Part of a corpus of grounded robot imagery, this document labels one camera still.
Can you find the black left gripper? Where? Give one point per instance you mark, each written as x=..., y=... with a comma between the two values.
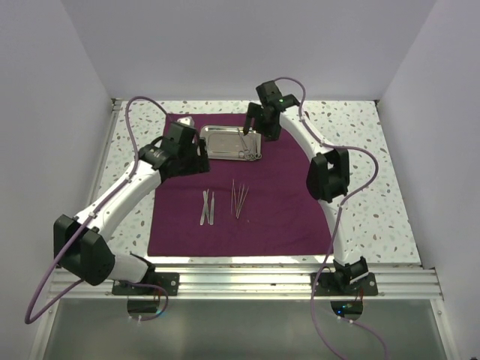
x=200, y=162

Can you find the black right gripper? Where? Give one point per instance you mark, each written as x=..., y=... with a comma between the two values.
x=254, y=110

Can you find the thin pointed steel tweezers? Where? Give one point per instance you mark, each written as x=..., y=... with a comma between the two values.
x=246, y=189

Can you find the purple cloth wrap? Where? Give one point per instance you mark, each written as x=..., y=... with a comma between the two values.
x=279, y=216

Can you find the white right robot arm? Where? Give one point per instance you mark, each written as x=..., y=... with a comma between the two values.
x=328, y=175

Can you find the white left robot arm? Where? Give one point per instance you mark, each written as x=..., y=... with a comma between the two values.
x=80, y=242

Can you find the steel surgical scissors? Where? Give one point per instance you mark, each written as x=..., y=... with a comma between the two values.
x=257, y=143
x=254, y=150

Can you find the steel instrument tray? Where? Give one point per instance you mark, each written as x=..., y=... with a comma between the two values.
x=223, y=142

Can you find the steel forceps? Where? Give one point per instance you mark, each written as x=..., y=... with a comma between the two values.
x=246, y=150

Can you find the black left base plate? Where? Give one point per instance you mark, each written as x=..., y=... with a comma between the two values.
x=150, y=285

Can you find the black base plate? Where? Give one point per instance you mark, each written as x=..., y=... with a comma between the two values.
x=348, y=280
x=150, y=285

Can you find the aluminium frame rail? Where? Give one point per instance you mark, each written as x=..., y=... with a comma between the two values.
x=294, y=281

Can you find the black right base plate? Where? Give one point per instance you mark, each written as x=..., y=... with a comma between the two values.
x=348, y=280

